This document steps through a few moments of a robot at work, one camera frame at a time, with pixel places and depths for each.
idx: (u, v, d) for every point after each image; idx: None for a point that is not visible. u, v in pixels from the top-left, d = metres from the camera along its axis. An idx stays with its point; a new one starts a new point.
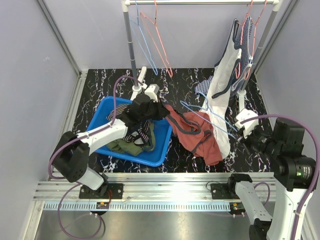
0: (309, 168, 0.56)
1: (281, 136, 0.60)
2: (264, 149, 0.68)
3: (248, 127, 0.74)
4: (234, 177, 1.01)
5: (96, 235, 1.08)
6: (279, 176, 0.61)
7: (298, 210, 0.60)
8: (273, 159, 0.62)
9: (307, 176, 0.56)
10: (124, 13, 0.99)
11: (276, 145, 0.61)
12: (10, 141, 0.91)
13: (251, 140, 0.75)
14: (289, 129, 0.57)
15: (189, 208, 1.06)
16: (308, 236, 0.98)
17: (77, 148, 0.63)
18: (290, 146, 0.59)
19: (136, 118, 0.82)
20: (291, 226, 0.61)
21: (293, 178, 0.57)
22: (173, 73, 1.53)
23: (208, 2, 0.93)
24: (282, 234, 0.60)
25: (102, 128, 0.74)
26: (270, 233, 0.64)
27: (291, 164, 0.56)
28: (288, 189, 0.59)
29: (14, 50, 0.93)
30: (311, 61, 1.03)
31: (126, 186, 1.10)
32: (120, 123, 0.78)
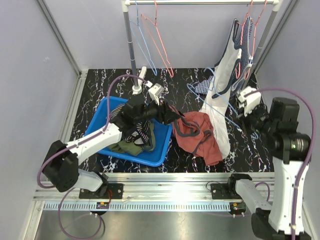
0: (303, 141, 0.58)
1: (277, 115, 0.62)
2: (261, 128, 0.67)
3: (249, 102, 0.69)
4: (234, 177, 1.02)
5: (96, 235, 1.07)
6: (275, 154, 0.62)
7: (296, 183, 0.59)
8: (269, 137, 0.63)
9: (301, 149, 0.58)
10: (124, 13, 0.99)
11: (272, 123, 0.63)
12: (10, 141, 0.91)
13: (250, 117, 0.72)
14: (285, 106, 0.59)
15: (189, 208, 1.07)
16: None
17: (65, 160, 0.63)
18: (286, 124, 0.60)
19: (131, 121, 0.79)
20: (291, 200, 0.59)
21: (288, 151, 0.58)
22: (173, 73, 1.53)
23: (208, 2, 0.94)
24: (282, 211, 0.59)
25: (93, 134, 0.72)
26: (272, 216, 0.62)
27: (286, 139, 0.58)
28: (285, 162, 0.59)
29: (15, 51, 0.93)
30: (311, 61, 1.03)
31: (126, 186, 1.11)
32: (113, 128, 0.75)
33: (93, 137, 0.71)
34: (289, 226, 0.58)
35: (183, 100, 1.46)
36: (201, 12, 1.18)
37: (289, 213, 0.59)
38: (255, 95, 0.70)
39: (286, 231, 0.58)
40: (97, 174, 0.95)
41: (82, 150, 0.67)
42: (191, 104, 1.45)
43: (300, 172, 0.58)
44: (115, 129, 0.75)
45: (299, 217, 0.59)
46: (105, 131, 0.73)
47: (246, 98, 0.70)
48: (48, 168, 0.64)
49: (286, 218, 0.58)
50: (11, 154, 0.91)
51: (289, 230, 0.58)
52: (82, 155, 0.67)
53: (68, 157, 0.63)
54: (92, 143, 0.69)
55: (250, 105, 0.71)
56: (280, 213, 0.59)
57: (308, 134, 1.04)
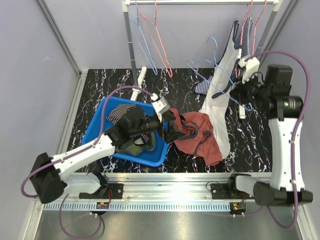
0: (294, 101, 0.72)
1: (272, 80, 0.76)
2: (257, 93, 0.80)
3: (248, 67, 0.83)
4: (233, 176, 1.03)
5: (96, 235, 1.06)
6: (271, 115, 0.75)
7: (292, 138, 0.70)
8: (264, 100, 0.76)
9: (293, 107, 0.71)
10: (124, 13, 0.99)
11: (267, 88, 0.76)
12: (10, 141, 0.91)
13: (247, 85, 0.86)
14: (279, 70, 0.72)
15: (189, 208, 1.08)
16: (308, 236, 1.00)
17: (47, 175, 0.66)
18: (280, 87, 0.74)
19: (128, 134, 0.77)
20: (288, 157, 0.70)
21: (282, 109, 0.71)
22: (173, 73, 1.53)
23: (208, 2, 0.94)
24: (282, 169, 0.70)
25: (82, 148, 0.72)
26: (273, 179, 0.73)
27: (280, 100, 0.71)
28: (280, 119, 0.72)
29: (14, 50, 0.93)
30: (311, 61, 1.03)
31: (126, 186, 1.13)
32: (105, 141, 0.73)
33: (81, 151, 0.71)
34: (290, 182, 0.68)
35: (183, 100, 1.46)
36: (201, 12, 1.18)
37: (288, 170, 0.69)
38: (253, 62, 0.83)
39: (287, 187, 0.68)
40: (96, 176, 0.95)
41: (66, 166, 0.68)
42: (191, 104, 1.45)
43: (294, 128, 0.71)
44: (107, 143, 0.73)
45: (298, 173, 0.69)
46: (95, 145, 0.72)
47: (246, 62, 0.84)
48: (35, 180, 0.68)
49: (286, 175, 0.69)
50: (11, 154, 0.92)
51: (290, 186, 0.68)
52: (67, 171, 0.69)
53: (50, 174, 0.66)
54: (78, 159, 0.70)
55: (249, 71, 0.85)
56: (281, 170, 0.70)
57: (308, 134, 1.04)
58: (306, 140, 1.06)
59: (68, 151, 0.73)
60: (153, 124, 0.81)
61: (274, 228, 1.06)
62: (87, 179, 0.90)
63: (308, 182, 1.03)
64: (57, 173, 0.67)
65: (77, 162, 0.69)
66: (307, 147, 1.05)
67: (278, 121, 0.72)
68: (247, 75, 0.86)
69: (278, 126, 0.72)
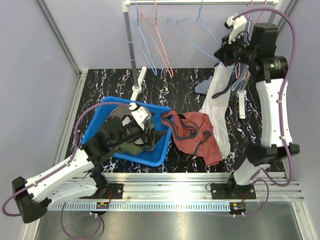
0: (279, 61, 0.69)
1: (258, 41, 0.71)
2: (243, 54, 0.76)
3: (235, 26, 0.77)
4: (233, 178, 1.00)
5: (95, 235, 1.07)
6: (257, 78, 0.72)
7: (280, 98, 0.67)
8: (251, 63, 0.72)
9: (279, 68, 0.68)
10: (124, 13, 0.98)
11: (254, 50, 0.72)
12: (10, 142, 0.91)
13: (233, 45, 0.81)
14: (265, 31, 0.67)
15: (189, 208, 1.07)
16: (308, 236, 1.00)
17: (21, 200, 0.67)
18: (266, 48, 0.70)
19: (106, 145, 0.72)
20: (277, 114, 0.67)
21: (268, 70, 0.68)
22: (173, 73, 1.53)
23: (208, 2, 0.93)
24: (271, 127, 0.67)
25: (57, 168, 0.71)
26: (263, 137, 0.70)
27: (266, 62, 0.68)
28: (267, 81, 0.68)
29: (14, 51, 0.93)
30: (311, 61, 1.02)
31: (126, 186, 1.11)
32: (80, 158, 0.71)
33: (56, 172, 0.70)
34: (279, 139, 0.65)
35: (183, 100, 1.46)
36: (201, 12, 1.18)
37: (277, 127, 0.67)
38: (241, 21, 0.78)
39: (278, 144, 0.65)
40: (91, 180, 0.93)
41: (40, 190, 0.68)
42: (191, 104, 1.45)
43: (281, 87, 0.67)
44: (82, 159, 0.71)
45: (287, 129, 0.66)
46: (69, 164, 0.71)
47: (234, 21, 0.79)
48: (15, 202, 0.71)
49: (275, 132, 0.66)
50: (11, 154, 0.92)
51: (280, 142, 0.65)
52: (42, 193, 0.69)
53: (25, 199, 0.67)
54: (52, 180, 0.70)
55: (236, 30, 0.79)
56: (270, 129, 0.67)
57: (308, 134, 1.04)
58: (306, 140, 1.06)
59: (43, 172, 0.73)
60: (135, 130, 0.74)
61: (274, 228, 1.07)
62: (81, 186, 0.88)
63: (308, 182, 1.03)
64: (30, 198, 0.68)
65: (51, 184, 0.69)
66: (307, 147, 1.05)
67: (265, 83, 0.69)
68: (234, 35, 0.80)
69: (265, 88, 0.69)
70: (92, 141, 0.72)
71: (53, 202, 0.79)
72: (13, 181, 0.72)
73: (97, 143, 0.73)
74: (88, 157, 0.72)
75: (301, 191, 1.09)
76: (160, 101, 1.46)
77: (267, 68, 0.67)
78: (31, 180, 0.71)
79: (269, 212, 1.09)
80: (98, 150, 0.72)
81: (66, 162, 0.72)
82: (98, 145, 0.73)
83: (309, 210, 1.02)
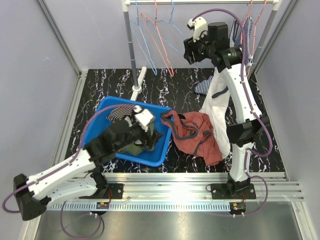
0: (234, 50, 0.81)
1: (214, 38, 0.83)
2: (205, 49, 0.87)
3: (197, 26, 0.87)
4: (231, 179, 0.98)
5: (94, 235, 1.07)
6: (220, 68, 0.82)
7: (242, 79, 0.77)
8: (212, 56, 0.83)
9: (235, 56, 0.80)
10: (124, 12, 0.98)
11: (212, 45, 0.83)
12: (10, 142, 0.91)
13: (198, 43, 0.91)
14: (218, 28, 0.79)
15: (189, 208, 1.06)
16: (308, 236, 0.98)
17: (21, 198, 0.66)
18: (221, 42, 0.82)
19: (109, 146, 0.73)
20: (244, 93, 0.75)
21: (227, 57, 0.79)
22: (173, 73, 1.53)
23: (208, 2, 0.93)
24: (242, 105, 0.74)
25: (58, 167, 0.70)
26: (237, 115, 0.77)
27: (224, 52, 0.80)
28: (229, 67, 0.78)
29: (14, 50, 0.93)
30: (311, 60, 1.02)
31: (126, 186, 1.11)
32: (83, 158, 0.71)
33: (58, 170, 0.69)
34: (251, 113, 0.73)
35: (183, 100, 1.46)
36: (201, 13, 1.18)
37: (247, 105, 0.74)
38: (201, 22, 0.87)
39: (251, 118, 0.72)
40: (92, 180, 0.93)
41: (41, 187, 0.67)
42: (191, 104, 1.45)
43: (241, 70, 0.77)
44: (85, 159, 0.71)
45: (254, 104, 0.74)
46: (71, 163, 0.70)
47: (194, 22, 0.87)
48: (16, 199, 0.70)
49: (247, 108, 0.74)
50: (11, 155, 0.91)
51: (252, 116, 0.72)
52: (42, 191, 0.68)
53: (25, 196, 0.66)
54: (53, 179, 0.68)
55: (198, 29, 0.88)
56: (241, 107, 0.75)
57: (308, 134, 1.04)
58: (306, 140, 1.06)
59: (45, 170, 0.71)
60: (138, 132, 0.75)
61: (274, 228, 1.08)
62: (81, 185, 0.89)
63: (308, 182, 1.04)
64: (30, 195, 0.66)
65: (52, 182, 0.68)
66: (307, 147, 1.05)
67: (227, 69, 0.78)
68: (197, 34, 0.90)
69: (228, 73, 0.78)
70: (94, 141, 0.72)
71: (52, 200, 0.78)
72: (14, 178, 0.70)
73: (99, 144, 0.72)
74: (90, 157, 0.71)
75: (301, 191, 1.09)
76: (160, 101, 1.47)
77: (226, 57, 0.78)
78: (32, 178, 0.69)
79: (268, 212, 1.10)
80: (100, 151, 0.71)
81: (67, 161, 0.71)
82: (101, 145, 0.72)
83: (308, 210, 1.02)
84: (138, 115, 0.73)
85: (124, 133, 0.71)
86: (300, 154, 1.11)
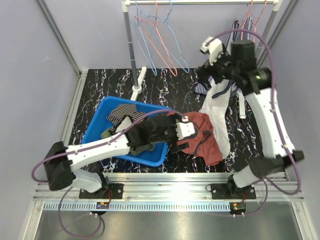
0: (264, 72, 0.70)
1: (239, 57, 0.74)
2: (227, 71, 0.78)
3: (211, 50, 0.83)
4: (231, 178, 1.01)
5: (95, 234, 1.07)
6: (246, 92, 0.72)
7: (273, 107, 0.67)
8: (236, 78, 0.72)
9: (265, 78, 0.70)
10: (124, 13, 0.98)
11: (236, 65, 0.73)
12: (10, 142, 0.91)
13: (216, 65, 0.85)
14: (243, 46, 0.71)
15: (189, 208, 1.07)
16: (308, 236, 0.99)
17: (59, 165, 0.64)
18: (247, 62, 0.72)
19: (146, 137, 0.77)
20: (274, 123, 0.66)
21: (256, 81, 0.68)
22: (176, 72, 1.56)
23: (208, 2, 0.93)
24: (271, 137, 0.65)
25: (98, 143, 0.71)
26: (265, 149, 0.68)
27: (251, 75, 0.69)
28: (257, 93, 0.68)
29: (14, 51, 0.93)
30: (312, 60, 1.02)
31: (126, 186, 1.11)
32: (120, 140, 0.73)
33: (97, 146, 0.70)
34: (282, 147, 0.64)
35: (183, 100, 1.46)
36: (201, 13, 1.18)
37: (277, 137, 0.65)
38: (215, 44, 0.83)
39: (282, 153, 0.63)
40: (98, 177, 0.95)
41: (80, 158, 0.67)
42: (191, 104, 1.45)
43: (271, 97, 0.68)
44: (122, 143, 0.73)
45: (286, 137, 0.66)
46: (110, 142, 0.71)
47: (207, 46, 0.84)
48: (48, 165, 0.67)
49: (277, 141, 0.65)
50: (11, 154, 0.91)
51: (283, 151, 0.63)
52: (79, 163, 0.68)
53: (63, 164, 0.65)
54: (92, 153, 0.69)
55: (213, 52, 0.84)
56: (270, 139, 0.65)
57: (309, 134, 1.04)
58: (306, 140, 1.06)
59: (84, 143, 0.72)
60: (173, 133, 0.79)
61: (274, 228, 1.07)
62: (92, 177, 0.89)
63: (308, 182, 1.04)
64: (69, 164, 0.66)
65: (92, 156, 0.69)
66: (307, 147, 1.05)
67: (255, 95, 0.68)
68: (213, 56, 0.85)
69: (256, 98, 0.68)
70: (130, 130, 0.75)
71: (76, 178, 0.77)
72: (53, 144, 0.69)
73: (135, 132, 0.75)
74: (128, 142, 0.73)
75: (301, 192, 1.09)
76: (160, 101, 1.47)
77: (254, 81, 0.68)
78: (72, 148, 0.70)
79: (268, 212, 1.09)
80: (136, 138, 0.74)
81: (106, 140, 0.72)
82: (136, 134, 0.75)
83: (309, 210, 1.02)
84: (182, 125, 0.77)
85: (165, 126, 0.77)
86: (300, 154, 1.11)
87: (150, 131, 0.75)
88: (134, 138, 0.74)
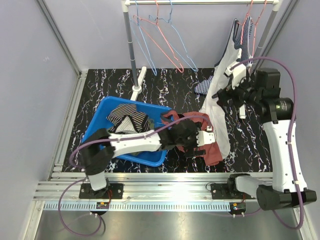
0: (286, 103, 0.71)
1: (261, 84, 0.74)
2: (248, 97, 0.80)
3: (235, 75, 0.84)
4: (233, 177, 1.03)
5: (97, 232, 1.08)
6: (264, 119, 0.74)
7: (289, 139, 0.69)
8: (256, 104, 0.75)
9: (285, 109, 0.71)
10: (124, 13, 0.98)
11: (258, 92, 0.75)
12: (10, 142, 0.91)
13: (238, 90, 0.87)
14: (268, 74, 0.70)
15: (189, 208, 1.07)
16: (308, 236, 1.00)
17: (104, 150, 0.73)
18: (270, 90, 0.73)
19: (174, 138, 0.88)
20: (288, 157, 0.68)
21: (274, 111, 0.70)
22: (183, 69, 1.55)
23: (208, 2, 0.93)
24: (283, 171, 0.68)
25: (136, 136, 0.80)
26: (275, 181, 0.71)
27: (272, 104, 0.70)
28: (274, 122, 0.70)
29: (14, 51, 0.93)
30: (312, 60, 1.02)
31: (126, 186, 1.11)
32: (154, 136, 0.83)
33: (135, 139, 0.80)
34: (292, 183, 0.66)
35: (183, 100, 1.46)
36: (200, 13, 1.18)
37: (289, 171, 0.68)
38: (240, 69, 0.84)
39: (291, 189, 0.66)
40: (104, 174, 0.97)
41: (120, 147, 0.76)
42: (191, 104, 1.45)
43: (289, 129, 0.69)
44: (155, 139, 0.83)
45: (299, 173, 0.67)
46: (147, 137, 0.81)
47: (232, 70, 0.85)
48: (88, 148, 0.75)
49: (288, 176, 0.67)
50: (11, 154, 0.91)
51: (293, 187, 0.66)
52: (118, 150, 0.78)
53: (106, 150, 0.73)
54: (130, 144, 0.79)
55: (238, 75, 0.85)
56: (282, 172, 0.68)
57: (309, 134, 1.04)
58: (306, 140, 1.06)
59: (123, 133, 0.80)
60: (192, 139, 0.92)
61: (273, 228, 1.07)
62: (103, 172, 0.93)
63: (308, 182, 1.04)
64: (112, 150, 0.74)
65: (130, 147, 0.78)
66: (307, 148, 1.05)
67: (272, 124, 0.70)
68: (237, 81, 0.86)
69: (273, 129, 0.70)
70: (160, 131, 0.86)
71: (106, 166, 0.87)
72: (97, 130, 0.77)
73: (165, 133, 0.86)
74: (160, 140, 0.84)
75: None
76: (160, 101, 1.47)
77: (274, 110, 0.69)
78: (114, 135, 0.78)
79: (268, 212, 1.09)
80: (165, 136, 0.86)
81: (143, 133, 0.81)
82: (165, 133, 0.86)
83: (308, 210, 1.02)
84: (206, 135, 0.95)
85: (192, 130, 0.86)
86: (300, 154, 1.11)
87: (178, 134, 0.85)
88: (164, 137, 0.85)
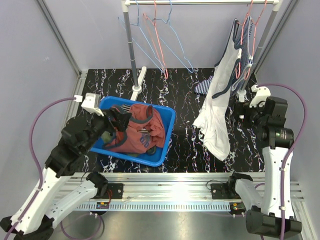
0: (286, 134, 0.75)
1: (269, 112, 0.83)
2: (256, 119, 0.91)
3: (259, 94, 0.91)
4: (234, 176, 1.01)
5: (99, 230, 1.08)
6: (264, 144, 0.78)
7: (283, 166, 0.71)
8: (260, 129, 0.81)
9: (284, 138, 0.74)
10: (124, 13, 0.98)
11: (264, 118, 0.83)
12: (11, 142, 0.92)
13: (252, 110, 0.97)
14: (276, 104, 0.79)
15: (189, 208, 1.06)
16: (308, 236, 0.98)
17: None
18: (276, 119, 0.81)
19: (76, 152, 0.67)
20: (278, 183, 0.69)
21: (273, 137, 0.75)
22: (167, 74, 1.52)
23: (209, 2, 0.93)
24: (271, 194, 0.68)
25: (32, 197, 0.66)
26: (263, 204, 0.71)
27: (272, 130, 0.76)
28: (271, 147, 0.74)
29: (14, 51, 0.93)
30: (313, 60, 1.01)
31: (126, 186, 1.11)
32: (49, 177, 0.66)
33: (34, 200, 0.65)
34: (279, 208, 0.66)
35: (183, 101, 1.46)
36: (200, 13, 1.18)
37: (278, 196, 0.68)
38: (265, 92, 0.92)
39: (276, 214, 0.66)
40: (88, 183, 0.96)
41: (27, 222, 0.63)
42: (191, 104, 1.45)
43: (285, 156, 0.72)
44: (52, 178, 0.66)
45: (288, 201, 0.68)
46: (42, 188, 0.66)
47: (258, 88, 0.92)
48: None
49: (276, 200, 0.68)
50: (11, 154, 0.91)
51: (279, 212, 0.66)
52: (32, 225, 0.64)
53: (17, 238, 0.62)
54: (34, 211, 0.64)
55: (259, 97, 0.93)
56: (270, 196, 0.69)
57: (308, 134, 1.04)
58: (306, 140, 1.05)
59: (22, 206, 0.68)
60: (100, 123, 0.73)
61: None
62: (78, 193, 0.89)
63: (308, 182, 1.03)
64: (21, 234, 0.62)
65: (35, 213, 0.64)
66: (308, 147, 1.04)
67: (269, 149, 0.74)
68: (255, 102, 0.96)
69: (269, 153, 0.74)
70: (55, 153, 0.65)
71: (56, 219, 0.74)
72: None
73: (62, 152, 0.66)
74: (57, 173, 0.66)
75: (301, 192, 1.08)
76: (160, 101, 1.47)
77: (272, 136, 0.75)
78: (15, 218, 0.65)
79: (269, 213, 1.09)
80: (66, 158, 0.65)
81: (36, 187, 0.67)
82: (65, 154, 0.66)
83: (309, 210, 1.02)
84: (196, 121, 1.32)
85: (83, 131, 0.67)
86: (299, 154, 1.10)
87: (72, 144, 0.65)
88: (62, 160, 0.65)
